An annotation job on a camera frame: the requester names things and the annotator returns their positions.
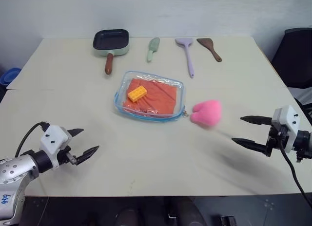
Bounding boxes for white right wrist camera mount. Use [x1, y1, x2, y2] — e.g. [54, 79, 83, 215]
[271, 105, 301, 154]

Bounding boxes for brown wooden spatula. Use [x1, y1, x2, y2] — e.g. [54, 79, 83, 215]
[196, 38, 223, 63]

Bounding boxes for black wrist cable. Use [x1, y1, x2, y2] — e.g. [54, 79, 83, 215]
[15, 121, 51, 158]
[278, 137, 312, 208]

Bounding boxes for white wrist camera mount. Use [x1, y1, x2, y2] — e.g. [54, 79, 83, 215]
[39, 124, 73, 169]
[271, 105, 301, 154]

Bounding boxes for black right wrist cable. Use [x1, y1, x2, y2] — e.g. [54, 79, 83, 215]
[278, 137, 312, 208]

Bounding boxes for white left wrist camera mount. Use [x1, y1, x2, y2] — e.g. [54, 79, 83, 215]
[39, 124, 73, 169]

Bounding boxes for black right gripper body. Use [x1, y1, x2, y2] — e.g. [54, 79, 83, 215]
[265, 125, 289, 159]

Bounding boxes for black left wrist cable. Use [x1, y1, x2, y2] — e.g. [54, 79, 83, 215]
[15, 121, 51, 158]

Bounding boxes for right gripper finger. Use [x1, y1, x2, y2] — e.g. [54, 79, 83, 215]
[239, 115, 273, 126]
[231, 137, 269, 155]

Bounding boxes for green silicone scoop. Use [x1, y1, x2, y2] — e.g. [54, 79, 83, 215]
[146, 37, 161, 63]

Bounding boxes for green square frying pan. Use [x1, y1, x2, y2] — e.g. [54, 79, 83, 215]
[92, 29, 131, 76]

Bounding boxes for yellow toy building brick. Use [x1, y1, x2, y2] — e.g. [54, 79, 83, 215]
[127, 85, 149, 104]

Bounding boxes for pink plush toy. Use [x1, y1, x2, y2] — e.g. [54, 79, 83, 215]
[190, 99, 223, 130]

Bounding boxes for clear zip pouch orange cloth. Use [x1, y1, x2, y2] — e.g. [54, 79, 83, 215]
[113, 70, 190, 124]

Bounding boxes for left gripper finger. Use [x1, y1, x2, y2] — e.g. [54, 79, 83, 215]
[67, 128, 85, 137]
[74, 145, 100, 165]

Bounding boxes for purple silicone spatula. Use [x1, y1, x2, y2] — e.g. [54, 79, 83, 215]
[175, 37, 195, 79]

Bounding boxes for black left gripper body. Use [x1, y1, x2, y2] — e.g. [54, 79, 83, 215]
[57, 148, 78, 167]

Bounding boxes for black chair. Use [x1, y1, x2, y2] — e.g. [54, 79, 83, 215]
[270, 27, 312, 89]

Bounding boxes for small black block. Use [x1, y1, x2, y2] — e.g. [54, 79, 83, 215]
[220, 215, 237, 226]

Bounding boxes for blue plastic basins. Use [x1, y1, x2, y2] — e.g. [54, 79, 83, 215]
[0, 67, 22, 86]

